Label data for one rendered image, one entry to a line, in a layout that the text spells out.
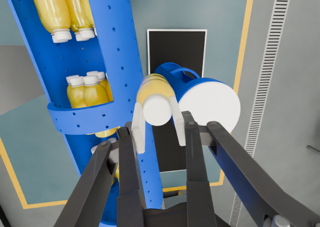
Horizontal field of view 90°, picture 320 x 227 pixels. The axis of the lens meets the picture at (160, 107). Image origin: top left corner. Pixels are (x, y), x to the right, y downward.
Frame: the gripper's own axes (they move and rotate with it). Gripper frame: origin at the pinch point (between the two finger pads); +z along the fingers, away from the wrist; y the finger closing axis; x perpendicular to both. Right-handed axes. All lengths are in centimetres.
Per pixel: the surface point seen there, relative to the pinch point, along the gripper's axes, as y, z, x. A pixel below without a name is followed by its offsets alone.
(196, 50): 40, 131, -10
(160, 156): -11, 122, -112
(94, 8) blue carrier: -9.1, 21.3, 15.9
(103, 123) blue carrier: -14.1, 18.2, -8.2
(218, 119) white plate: 22, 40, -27
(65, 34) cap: -20.8, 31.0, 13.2
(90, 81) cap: -16.8, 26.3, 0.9
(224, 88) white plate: 26, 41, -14
